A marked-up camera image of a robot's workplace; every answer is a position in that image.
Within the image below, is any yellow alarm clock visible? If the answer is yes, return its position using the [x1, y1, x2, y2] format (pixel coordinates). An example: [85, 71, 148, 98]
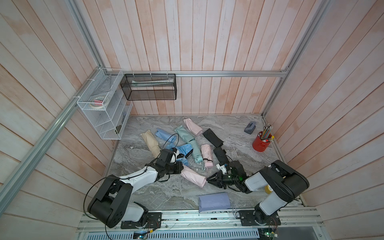
[265, 185, 274, 195]

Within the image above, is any tape roll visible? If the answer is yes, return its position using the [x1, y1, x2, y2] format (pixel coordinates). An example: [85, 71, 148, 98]
[90, 96, 109, 110]

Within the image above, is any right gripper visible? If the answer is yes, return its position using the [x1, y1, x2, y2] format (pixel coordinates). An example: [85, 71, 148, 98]
[206, 170, 239, 189]

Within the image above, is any black mesh basket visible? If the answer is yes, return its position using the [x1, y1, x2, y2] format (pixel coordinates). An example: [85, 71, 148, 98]
[120, 73, 177, 101]

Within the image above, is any mint green umbrella sleeve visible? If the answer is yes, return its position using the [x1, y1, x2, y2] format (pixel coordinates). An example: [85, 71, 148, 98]
[175, 126, 195, 143]

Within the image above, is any black umbrella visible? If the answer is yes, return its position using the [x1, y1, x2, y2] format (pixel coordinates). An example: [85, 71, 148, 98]
[214, 147, 229, 166]

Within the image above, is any white wire shelf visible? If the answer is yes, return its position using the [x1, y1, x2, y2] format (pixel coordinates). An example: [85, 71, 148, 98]
[77, 68, 133, 140]

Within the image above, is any small pink umbrella sleeve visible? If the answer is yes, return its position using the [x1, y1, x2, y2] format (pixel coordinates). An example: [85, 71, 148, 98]
[184, 118, 203, 136]

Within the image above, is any blue umbrella sleeve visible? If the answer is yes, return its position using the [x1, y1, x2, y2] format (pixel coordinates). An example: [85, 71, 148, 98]
[155, 128, 178, 149]

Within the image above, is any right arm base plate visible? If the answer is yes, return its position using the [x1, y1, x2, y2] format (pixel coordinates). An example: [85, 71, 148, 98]
[238, 210, 281, 227]

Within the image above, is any black umbrella sleeve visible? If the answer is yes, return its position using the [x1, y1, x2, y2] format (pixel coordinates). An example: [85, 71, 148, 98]
[203, 129, 224, 148]

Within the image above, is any lavender umbrella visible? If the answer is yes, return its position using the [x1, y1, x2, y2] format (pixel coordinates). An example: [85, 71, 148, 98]
[198, 192, 231, 213]

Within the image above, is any blue umbrella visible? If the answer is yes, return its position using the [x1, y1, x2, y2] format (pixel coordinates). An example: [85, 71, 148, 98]
[176, 144, 193, 167]

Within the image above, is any small pink umbrella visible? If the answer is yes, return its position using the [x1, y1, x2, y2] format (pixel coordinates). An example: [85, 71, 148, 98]
[201, 144, 214, 169]

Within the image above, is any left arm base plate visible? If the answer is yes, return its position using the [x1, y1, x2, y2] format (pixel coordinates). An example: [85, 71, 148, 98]
[121, 212, 162, 230]

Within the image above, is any red pencil cup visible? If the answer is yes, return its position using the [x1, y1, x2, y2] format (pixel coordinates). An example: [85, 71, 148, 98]
[252, 124, 275, 153]

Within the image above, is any beige umbrella sleeve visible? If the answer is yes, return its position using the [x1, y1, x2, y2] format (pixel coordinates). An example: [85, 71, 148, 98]
[141, 130, 161, 158]

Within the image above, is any grey stapler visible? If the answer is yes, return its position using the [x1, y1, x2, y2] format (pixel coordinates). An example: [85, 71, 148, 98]
[244, 121, 257, 135]

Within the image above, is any large pink umbrella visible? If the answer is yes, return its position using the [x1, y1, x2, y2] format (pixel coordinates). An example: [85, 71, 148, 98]
[181, 166, 207, 188]

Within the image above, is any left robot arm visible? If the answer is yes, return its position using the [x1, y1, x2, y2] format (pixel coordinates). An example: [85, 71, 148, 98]
[84, 148, 184, 228]

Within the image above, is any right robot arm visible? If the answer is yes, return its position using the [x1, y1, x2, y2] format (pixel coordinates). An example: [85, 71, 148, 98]
[207, 160, 310, 225]

